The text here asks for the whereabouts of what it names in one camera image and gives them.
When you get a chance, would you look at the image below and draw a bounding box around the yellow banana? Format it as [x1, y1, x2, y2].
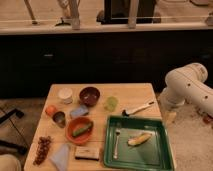
[127, 133, 151, 146]

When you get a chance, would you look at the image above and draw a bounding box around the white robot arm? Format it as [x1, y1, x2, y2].
[159, 63, 213, 117]

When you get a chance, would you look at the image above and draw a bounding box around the green translucent cup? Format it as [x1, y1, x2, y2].
[104, 96, 118, 112]

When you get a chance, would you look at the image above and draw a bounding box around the white cup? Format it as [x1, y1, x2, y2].
[58, 88, 73, 104]

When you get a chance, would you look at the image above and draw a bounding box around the metal cup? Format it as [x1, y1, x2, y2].
[52, 111, 66, 128]

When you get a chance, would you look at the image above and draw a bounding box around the dark red bowl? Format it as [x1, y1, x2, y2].
[79, 87, 100, 107]

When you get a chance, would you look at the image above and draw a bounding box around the blue sponge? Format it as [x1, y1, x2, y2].
[70, 105, 89, 118]

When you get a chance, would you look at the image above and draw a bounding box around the silver fork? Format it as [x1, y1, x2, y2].
[113, 129, 121, 159]

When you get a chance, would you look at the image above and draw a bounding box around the green cucumber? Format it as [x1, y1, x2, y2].
[72, 122, 93, 137]

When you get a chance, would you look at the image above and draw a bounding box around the orange bowl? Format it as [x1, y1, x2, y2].
[65, 117, 94, 145]

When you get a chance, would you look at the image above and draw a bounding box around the green plastic tray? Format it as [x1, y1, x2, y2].
[103, 116, 175, 171]

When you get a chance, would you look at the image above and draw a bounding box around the orange fruit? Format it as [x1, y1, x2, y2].
[45, 105, 57, 117]

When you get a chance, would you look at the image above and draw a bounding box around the brown rectangular block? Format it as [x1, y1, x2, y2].
[75, 146, 100, 160]

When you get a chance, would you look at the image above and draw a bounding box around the light blue cloth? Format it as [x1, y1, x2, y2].
[50, 144, 70, 171]

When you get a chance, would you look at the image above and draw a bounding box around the red grape bunch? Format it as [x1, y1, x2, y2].
[33, 136, 51, 165]

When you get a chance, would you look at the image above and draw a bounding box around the black chair base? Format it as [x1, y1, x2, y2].
[0, 107, 30, 156]

